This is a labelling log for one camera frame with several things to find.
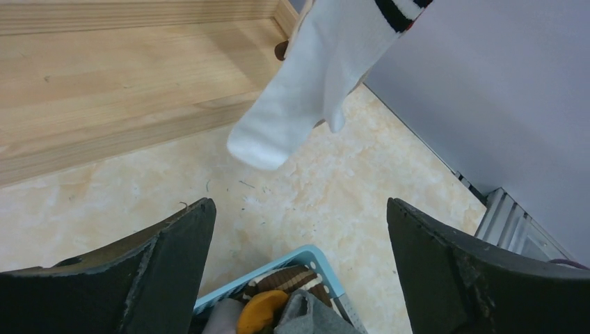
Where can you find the green orange toe sock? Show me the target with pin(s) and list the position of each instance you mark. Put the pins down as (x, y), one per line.
(262, 312)

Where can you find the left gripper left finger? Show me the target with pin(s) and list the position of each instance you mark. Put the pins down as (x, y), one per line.
(146, 282)

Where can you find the grey sock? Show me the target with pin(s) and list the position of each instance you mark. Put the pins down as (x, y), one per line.
(306, 314)

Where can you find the wooden hanger stand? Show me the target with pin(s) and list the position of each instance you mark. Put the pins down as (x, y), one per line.
(82, 81)

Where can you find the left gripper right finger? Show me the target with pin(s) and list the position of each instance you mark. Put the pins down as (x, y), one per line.
(453, 282)

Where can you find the blue plastic basket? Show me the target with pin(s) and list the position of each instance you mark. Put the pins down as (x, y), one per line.
(307, 256)

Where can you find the brown white striped sock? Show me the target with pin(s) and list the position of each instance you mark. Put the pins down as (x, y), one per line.
(288, 280)

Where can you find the pile of socks in basket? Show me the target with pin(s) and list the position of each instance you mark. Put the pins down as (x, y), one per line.
(223, 317)

